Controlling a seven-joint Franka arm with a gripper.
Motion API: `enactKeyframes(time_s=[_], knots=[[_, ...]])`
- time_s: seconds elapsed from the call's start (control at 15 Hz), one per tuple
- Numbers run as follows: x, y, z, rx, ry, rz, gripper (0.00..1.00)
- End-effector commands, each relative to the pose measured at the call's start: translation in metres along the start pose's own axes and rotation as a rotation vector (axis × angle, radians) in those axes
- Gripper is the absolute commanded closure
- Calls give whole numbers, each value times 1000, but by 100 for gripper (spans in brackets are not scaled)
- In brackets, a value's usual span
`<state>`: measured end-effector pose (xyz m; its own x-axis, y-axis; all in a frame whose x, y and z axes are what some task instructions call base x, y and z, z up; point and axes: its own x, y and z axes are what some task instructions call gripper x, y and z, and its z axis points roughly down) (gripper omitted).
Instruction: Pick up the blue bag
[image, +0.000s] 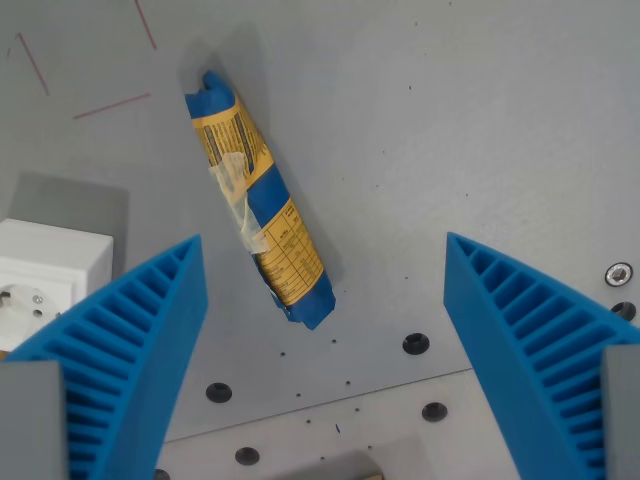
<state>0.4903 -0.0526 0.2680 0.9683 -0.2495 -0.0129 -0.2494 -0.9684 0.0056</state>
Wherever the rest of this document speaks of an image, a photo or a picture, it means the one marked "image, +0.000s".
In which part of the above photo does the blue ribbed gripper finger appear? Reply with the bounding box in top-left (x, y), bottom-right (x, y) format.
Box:
top-left (443, 231), bottom-right (640, 480)
top-left (0, 233), bottom-right (209, 480)

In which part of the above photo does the grey metal mounting plate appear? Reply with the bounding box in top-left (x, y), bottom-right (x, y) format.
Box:
top-left (154, 367), bottom-right (519, 480)

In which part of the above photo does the white electrical socket box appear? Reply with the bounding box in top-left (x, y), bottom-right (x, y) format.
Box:
top-left (0, 217), bottom-right (115, 362)

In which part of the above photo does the silver hex socket screw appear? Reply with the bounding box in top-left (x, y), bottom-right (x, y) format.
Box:
top-left (604, 262), bottom-right (634, 288)

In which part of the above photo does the blue and yellow rolled bag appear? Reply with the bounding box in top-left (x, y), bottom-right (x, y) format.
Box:
top-left (184, 70), bottom-right (337, 331)

